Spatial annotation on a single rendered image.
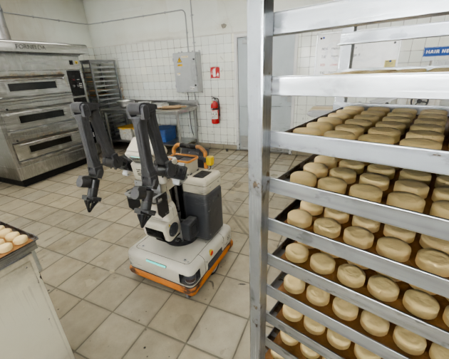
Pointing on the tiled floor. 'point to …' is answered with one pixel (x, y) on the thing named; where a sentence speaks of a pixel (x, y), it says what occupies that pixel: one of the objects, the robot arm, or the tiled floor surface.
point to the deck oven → (33, 110)
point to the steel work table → (161, 114)
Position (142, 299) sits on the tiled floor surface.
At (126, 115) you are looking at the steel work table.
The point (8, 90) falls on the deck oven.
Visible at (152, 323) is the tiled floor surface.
